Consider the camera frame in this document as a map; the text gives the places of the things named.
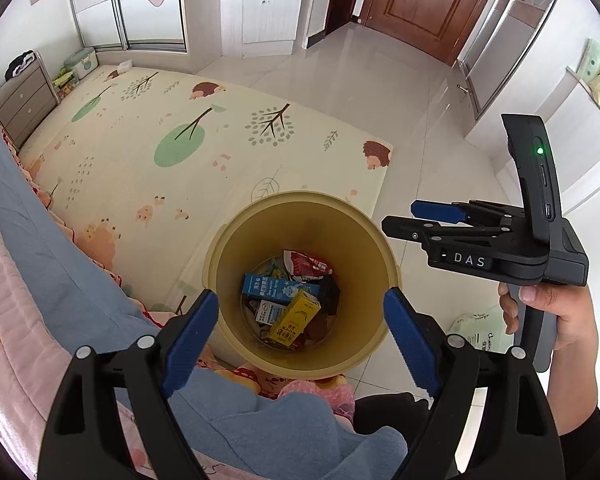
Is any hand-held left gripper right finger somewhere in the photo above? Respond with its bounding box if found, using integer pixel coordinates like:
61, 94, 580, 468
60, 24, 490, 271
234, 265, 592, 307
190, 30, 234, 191
383, 286, 567, 480

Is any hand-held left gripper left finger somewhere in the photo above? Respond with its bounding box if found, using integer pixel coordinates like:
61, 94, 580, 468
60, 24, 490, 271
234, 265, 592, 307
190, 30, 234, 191
36, 288, 220, 480

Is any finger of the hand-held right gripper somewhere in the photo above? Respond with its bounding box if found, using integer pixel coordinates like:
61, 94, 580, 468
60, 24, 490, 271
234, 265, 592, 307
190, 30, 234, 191
381, 214, 525, 251
411, 200, 525, 227

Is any white blue small box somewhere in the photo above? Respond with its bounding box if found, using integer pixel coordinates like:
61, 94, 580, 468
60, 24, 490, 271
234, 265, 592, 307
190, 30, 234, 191
256, 299, 289, 325

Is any black packet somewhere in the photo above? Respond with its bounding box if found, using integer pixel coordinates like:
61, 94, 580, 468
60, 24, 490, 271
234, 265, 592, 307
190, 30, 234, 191
317, 274, 341, 316

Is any blue white carton box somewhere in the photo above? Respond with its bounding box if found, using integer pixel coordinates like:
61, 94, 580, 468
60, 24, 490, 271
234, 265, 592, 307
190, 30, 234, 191
243, 272, 324, 307

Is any red snack wrapper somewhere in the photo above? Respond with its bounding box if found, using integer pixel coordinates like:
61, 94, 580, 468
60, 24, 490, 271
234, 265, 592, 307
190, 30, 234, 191
282, 249, 331, 281

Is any yellow carton box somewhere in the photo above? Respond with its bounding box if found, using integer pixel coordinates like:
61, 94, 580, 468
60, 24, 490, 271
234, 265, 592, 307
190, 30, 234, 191
269, 290, 322, 349

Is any yellow plastic bin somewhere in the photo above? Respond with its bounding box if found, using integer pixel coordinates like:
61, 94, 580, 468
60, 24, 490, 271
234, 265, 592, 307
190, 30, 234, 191
202, 191, 401, 377

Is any person's right forearm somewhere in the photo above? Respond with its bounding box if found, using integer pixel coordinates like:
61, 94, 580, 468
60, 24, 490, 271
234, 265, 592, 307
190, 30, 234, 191
544, 347, 600, 466

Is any person's right hand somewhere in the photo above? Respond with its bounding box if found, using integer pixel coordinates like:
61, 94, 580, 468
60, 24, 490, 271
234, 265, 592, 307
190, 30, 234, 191
498, 281, 600, 357

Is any white green plastic bag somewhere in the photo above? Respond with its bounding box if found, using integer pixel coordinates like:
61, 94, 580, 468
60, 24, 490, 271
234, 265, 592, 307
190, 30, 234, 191
447, 312, 518, 356

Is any brown snack wrapper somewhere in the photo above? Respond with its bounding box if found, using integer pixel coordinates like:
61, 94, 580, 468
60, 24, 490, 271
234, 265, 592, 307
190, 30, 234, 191
300, 310, 333, 346

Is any white dresser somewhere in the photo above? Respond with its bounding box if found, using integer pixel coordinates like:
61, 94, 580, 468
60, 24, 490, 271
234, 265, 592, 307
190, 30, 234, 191
464, 66, 600, 221

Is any blue blanket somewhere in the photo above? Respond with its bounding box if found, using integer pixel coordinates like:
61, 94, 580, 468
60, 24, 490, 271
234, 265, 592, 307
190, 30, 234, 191
0, 105, 410, 480

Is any pink floral quilt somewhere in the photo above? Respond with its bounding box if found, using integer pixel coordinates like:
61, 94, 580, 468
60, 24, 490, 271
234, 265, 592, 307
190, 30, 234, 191
0, 127, 216, 480

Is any pale green package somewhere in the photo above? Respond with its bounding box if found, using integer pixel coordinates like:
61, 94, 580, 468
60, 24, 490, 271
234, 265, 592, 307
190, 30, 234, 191
577, 38, 600, 92

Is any white floral sliding wardrobe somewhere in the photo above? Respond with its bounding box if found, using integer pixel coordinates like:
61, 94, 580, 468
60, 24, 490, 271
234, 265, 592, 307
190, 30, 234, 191
457, 0, 572, 121
65, 0, 188, 54

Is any dark wooden door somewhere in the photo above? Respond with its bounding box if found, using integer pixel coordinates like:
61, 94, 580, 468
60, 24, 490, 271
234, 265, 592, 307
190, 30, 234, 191
364, 0, 506, 66

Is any cream printed play mat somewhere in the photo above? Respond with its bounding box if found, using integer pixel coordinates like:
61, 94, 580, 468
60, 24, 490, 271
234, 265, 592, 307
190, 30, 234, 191
17, 62, 396, 321

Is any white cabinet with stickers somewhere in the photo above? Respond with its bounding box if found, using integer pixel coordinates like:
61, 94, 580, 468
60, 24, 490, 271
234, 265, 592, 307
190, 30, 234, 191
219, 0, 308, 60

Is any colourful toy box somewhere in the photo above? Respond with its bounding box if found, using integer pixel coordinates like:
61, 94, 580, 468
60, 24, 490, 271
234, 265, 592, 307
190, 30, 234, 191
51, 71, 78, 96

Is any grey nightstand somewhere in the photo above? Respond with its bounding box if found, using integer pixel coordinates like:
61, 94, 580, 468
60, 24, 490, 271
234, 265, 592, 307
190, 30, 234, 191
0, 51, 61, 148

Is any white green storage box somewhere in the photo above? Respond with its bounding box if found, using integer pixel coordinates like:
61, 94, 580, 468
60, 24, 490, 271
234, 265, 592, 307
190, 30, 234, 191
64, 47, 100, 80

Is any black and white cloth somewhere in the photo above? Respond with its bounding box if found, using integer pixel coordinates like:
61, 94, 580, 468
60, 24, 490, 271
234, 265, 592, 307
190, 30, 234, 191
5, 51, 37, 81

